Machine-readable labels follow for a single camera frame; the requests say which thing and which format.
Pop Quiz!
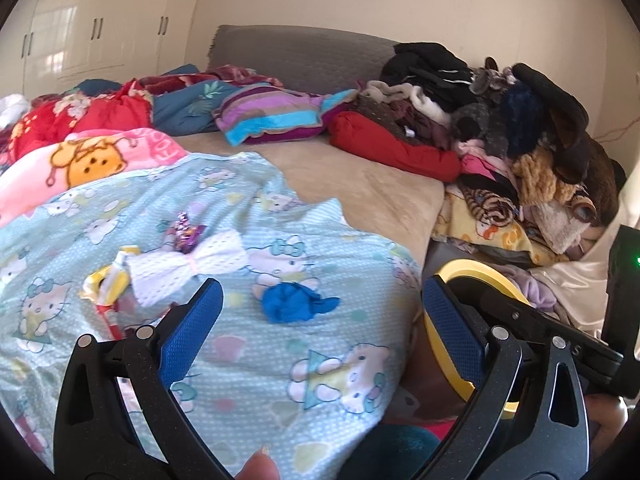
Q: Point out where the pink cartoon bear blanket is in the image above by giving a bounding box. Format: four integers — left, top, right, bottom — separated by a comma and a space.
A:
0, 127, 191, 228

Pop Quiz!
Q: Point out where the white bundled garment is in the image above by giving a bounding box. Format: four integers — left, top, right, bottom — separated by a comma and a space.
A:
0, 94, 31, 131

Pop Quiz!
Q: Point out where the yellow white hair accessory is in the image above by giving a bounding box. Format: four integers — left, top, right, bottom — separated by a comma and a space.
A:
80, 245, 141, 306

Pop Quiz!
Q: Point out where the black jacket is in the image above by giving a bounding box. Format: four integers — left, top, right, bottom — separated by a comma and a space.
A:
380, 42, 473, 111

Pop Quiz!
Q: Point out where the tan fuzzy garment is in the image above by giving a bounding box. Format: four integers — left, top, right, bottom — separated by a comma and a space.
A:
510, 147, 576, 206

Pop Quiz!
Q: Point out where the yellow cartoon blanket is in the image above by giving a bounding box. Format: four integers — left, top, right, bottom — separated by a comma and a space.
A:
432, 192, 568, 266

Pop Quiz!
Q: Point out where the red wrapper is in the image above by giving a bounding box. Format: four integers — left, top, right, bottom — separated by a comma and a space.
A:
95, 302, 123, 341

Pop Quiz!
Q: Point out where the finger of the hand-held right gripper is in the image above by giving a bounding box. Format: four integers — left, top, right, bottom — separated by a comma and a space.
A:
452, 279, 626, 386

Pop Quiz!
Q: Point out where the maroon speckled garment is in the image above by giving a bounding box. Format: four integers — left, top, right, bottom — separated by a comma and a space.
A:
350, 95, 451, 148

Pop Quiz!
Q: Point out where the crimson cloth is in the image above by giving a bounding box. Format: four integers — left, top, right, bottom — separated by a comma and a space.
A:
385, 400, 457, 442

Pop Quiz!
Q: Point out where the dark blue furry garment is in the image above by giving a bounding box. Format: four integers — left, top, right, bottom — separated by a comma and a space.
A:
500, 82, 546, 156

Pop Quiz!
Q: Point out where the tiger-striped cloth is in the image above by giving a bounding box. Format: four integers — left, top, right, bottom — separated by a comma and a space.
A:
460, 187, 521, 228

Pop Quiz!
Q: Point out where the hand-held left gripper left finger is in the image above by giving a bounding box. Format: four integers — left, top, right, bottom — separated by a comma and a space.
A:
52, 277, 236, 480

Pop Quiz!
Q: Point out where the grey headboard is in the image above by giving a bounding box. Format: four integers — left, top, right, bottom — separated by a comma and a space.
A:
206, 25, 401, 96

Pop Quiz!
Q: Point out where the beige bed sheet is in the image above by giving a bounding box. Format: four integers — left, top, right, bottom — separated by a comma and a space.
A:
175, 132, 446, 261

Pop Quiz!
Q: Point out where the purple candy wrapper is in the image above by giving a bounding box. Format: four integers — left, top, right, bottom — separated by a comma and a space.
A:
165, 210, 207, 255

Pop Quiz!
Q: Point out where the grey speckled garment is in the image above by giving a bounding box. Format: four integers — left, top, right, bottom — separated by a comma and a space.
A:
450, 102, 506, 158

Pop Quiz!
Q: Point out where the person's left hand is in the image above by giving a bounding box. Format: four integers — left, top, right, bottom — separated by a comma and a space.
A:
235, 446, 280, 480

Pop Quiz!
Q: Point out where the red floral quilt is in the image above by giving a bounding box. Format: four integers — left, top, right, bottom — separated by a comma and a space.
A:
7, 79, 153, 161

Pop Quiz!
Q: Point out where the white mesh bow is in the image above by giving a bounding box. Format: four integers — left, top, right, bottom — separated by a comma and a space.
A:
125, 229, 249, 308

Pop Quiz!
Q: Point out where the blue floral quilt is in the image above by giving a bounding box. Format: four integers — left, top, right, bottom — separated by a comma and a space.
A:
75, 64, 241, 136

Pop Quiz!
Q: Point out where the blue cloth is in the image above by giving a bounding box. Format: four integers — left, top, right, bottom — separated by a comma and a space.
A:
261, 282, 341, 324

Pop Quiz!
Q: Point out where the black fleece garment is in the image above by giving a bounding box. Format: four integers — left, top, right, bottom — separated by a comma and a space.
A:
512, 62, 608, 183

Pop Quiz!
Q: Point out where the pink garment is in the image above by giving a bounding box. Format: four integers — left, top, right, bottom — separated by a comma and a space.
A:
457, 140, 516, 181

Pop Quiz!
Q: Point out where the yellow-rimmed trash bin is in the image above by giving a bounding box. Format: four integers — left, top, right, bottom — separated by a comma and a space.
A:
400, 260, 531, 426

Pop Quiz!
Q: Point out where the teal cloth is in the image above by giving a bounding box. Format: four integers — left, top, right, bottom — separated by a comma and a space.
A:
357, 425, 441, 480

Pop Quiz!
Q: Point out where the maroon floral blanket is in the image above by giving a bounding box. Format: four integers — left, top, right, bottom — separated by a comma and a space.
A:
135, 65, 283, 96

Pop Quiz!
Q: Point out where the person's right hand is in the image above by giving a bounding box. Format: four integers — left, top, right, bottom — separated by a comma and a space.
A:
585, 394, 628, 456

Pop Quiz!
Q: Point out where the red cushion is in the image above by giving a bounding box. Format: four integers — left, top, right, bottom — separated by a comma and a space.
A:
327, 110, 463, 183

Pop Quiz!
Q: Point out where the white fleece cloth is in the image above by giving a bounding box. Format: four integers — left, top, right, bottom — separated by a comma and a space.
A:
535, 200, 593, 256

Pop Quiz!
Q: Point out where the cream wardrobe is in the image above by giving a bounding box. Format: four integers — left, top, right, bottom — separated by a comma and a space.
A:
10, 0, 211, 96

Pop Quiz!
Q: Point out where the light blue cartoon cat blanket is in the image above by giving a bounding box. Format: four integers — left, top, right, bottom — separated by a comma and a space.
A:
0, 152, 423, 480

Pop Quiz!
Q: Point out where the lilac fleece cloth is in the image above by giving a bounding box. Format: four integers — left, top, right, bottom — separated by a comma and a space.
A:
505, 265, 558, 311

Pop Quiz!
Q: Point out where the cream garment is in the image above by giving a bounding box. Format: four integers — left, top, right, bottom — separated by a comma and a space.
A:
362, 80, 453, 126

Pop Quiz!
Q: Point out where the purple striped pillow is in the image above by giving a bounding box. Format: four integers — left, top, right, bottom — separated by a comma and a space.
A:
212, 82, 361, 146

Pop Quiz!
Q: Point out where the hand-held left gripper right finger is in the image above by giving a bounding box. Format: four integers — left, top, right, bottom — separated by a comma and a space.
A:
415, 276, 591, 480

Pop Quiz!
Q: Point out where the cream satin cloth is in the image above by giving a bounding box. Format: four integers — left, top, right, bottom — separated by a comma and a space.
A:
530, 160, 640, 336

